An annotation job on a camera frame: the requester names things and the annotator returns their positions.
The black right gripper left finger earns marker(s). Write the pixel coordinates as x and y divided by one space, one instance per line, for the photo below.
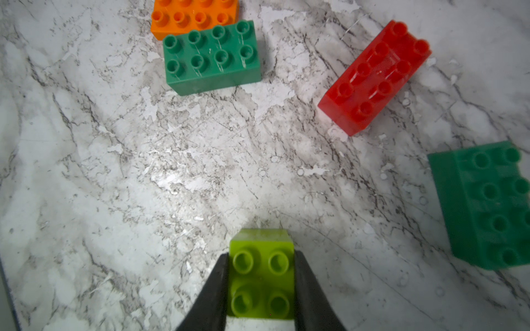
210 308

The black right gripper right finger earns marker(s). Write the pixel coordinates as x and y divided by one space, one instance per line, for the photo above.
312 309

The lime green square lego brick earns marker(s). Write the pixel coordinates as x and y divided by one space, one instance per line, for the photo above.
261 274

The dark green long lego brick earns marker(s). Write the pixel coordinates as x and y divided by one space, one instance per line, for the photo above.
485 204

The red long lego brick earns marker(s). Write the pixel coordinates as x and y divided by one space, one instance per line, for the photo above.
374 78

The orange long lego brick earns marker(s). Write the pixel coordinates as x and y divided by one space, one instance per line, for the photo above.
182 16

